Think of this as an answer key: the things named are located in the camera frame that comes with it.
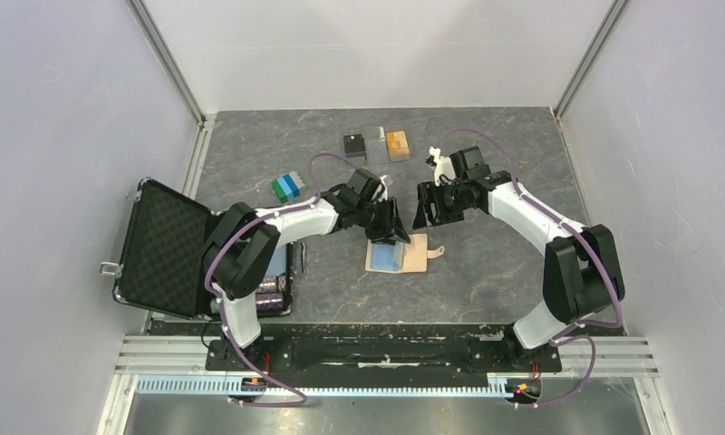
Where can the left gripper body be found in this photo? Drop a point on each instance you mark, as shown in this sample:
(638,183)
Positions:
(380,222)

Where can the clear acrylic card stand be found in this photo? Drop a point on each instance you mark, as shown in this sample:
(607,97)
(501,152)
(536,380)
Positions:
(375,143)

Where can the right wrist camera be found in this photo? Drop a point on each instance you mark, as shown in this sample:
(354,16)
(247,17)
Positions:
(462,165)

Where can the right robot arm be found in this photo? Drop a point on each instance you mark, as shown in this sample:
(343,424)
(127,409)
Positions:
(582,279)

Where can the black foam-lined case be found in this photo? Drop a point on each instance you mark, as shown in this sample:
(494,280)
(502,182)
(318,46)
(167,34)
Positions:
(169,242)

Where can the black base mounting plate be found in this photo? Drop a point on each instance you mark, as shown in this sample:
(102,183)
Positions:
(477,354)

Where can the chrome case handle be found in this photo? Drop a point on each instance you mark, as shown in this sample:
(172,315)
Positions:
(303,258)

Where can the beige leather card holder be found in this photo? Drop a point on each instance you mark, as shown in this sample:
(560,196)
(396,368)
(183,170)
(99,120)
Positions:
(400,257)

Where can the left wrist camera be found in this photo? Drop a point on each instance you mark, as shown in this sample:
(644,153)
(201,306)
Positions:
(363,187)

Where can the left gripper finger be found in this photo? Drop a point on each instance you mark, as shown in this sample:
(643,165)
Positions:
(390,239)
(398,229)

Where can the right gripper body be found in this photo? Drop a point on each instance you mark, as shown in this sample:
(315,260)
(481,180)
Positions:
(449,201)

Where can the white cable duct strip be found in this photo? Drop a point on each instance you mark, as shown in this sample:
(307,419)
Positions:
(239,386)

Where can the green blue grey block stack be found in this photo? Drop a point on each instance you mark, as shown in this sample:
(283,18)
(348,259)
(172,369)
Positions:
(288,186)

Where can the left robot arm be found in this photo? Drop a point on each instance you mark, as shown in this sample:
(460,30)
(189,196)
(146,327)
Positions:
(237,254)

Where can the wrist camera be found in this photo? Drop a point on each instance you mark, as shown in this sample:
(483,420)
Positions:
(462,165)
(363,187)

